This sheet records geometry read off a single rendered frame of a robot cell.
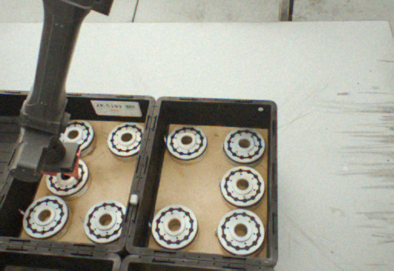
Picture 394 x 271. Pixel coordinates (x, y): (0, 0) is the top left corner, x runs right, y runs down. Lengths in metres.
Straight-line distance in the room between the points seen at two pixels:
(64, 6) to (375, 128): 0.98
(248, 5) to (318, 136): 1.63
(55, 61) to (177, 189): 0.48
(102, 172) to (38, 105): 0.36
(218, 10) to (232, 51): 1.28
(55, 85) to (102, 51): 0.84
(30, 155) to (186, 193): 0.37
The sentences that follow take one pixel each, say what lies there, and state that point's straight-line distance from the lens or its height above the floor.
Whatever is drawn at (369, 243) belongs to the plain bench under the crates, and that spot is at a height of 0.70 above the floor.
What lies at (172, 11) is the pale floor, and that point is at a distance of 2.74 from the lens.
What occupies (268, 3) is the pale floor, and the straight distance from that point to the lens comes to 2.76.
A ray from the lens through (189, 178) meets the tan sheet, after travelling 1.02.
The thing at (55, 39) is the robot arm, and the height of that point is 1.34.
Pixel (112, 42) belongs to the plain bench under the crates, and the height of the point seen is 0.70.
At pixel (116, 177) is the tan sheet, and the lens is 1.05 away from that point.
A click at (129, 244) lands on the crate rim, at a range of 0.87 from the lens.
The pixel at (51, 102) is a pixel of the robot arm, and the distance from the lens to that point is 0.75.
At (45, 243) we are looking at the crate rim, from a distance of 0.92.
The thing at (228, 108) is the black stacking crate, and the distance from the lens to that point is 1.03.
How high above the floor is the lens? 1.73
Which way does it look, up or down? 55 degrees down
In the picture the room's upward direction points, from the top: 8 degrees counter-clockwise
